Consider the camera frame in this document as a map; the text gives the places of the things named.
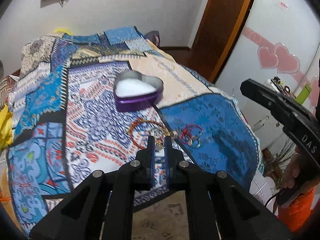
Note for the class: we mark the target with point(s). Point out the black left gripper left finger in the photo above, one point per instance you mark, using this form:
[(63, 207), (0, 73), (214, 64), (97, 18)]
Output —
[(146, 157)]

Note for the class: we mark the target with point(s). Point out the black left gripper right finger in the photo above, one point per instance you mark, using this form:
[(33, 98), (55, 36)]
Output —
[(175, 177)]

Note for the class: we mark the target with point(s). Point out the gold hoop earrings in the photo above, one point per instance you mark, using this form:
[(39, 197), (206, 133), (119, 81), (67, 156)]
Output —
[(194, 143)]

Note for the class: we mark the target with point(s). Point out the purple heart-shaped tin box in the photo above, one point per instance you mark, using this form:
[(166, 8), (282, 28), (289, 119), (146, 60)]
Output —
[(134, 91)]

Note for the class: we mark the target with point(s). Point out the right hand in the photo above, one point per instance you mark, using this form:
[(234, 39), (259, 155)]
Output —
[(292, 170)]

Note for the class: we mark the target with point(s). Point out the white wardrobe with pink hearts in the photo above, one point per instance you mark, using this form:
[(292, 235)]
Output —
[(280, 39)]

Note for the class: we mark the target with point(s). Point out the blue patchwork bed blanket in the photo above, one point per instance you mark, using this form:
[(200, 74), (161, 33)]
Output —
[(87, 103)]

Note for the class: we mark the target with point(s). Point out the orange sleeve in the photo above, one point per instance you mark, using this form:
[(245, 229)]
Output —
[(298, 212)]

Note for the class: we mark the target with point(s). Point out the dark purple pillow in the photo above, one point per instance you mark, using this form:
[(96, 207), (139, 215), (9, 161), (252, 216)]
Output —
[(154, 37)]

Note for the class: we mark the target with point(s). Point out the yellow cloth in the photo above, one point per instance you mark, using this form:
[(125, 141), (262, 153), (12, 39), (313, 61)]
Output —
[(6, 134)]

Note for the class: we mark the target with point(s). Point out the brown wooden door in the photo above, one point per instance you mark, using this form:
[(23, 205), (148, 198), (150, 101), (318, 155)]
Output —
[(219, 29)]

